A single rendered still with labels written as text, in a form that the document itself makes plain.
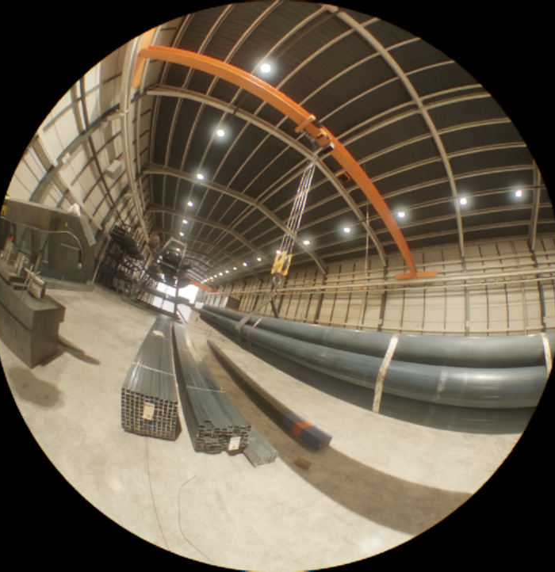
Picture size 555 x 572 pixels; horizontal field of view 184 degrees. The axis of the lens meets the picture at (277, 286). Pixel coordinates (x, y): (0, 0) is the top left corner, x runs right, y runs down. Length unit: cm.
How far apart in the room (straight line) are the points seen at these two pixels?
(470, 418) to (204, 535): 142
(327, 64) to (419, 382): 840
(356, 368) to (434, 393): 40
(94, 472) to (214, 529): 80
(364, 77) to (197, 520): 983
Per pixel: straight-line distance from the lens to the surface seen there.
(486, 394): 84
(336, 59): 824
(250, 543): 143
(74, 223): 201
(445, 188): 1085
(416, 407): 90
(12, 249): 298
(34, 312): 218
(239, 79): 535
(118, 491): 151
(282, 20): 830
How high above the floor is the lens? 134
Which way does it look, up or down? 15 degrees up
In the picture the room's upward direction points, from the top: 16 degrees clockwise
